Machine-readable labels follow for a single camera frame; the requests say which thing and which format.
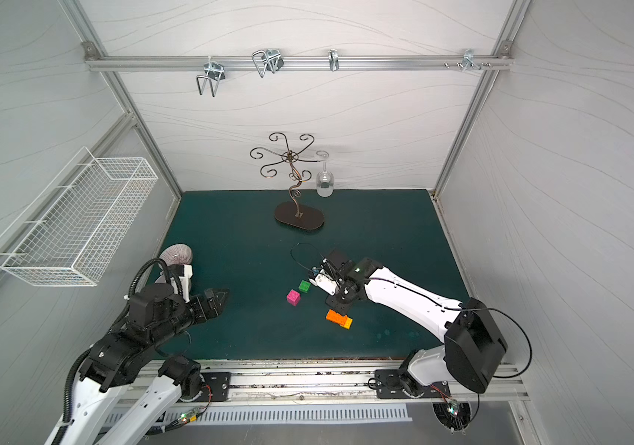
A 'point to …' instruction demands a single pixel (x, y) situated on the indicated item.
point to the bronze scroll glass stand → (287, 214)
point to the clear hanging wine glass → (324, 180)
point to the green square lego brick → (304, 286)
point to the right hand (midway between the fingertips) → (338, 295)
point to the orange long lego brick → (336, 317)
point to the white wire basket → (72, 232)
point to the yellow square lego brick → (348, 323)
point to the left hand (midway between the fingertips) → (218, 295)
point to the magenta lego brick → (294, 298)
